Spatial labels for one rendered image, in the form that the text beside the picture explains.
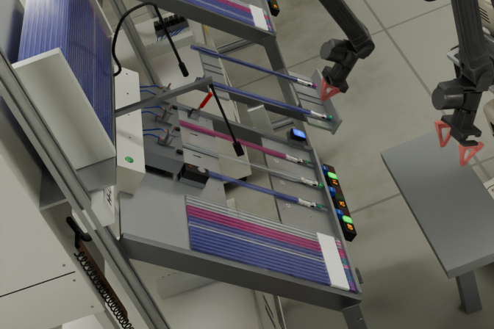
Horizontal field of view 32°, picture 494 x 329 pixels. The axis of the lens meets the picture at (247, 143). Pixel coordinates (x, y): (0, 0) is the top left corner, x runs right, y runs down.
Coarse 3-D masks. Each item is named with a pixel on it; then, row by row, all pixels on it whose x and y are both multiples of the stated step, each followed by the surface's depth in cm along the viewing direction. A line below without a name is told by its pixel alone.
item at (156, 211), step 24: (192, 120) 272; (216, 168) 257; (120, 192) 227; (144, 192) 232; (168, 192) 237; (192, 192) 242; (216, 192) 247; (120, 216) 220; (144, 216) 224; (168, 216) 229; (168, 240) 221
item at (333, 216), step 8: (312, 152) 289; (312, 160) 288; (320, 168) 282; (320, 176) 280; (328, 192) 273; (328, 200) 270; (328, 208) 269; (336, 216) 264; (336, 224) 261; (336, 232) 260; (344, 240) 256; (344, 248) 253; (352, 264) 248; (352, 272) 245; (352, 280) 244; (360, 288) 241
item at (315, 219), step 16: (272, 144) 284; (272, 160) 276; (288, 160) 281; (272, 176) 269; (304, 176) 278; (288, 192) 266; (304, 192) 270; (320, 192) 275; (288, 208) 259; (304, 208) 263; (304, 224) 256; (320, 224) 260; (336, 288) 239
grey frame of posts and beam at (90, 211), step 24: (0, 48) 174; (0, 72) 174; (24, 96) 179; (24, 120) 182; (48, 144) 186; (48, 168) 190; (72, 168) 195; (72, 192) 197; (96, 192) 202; (96, 216) 201; (96, 240) 206; (120, 264) 212; (144, 288) 221; (144, 312) 223
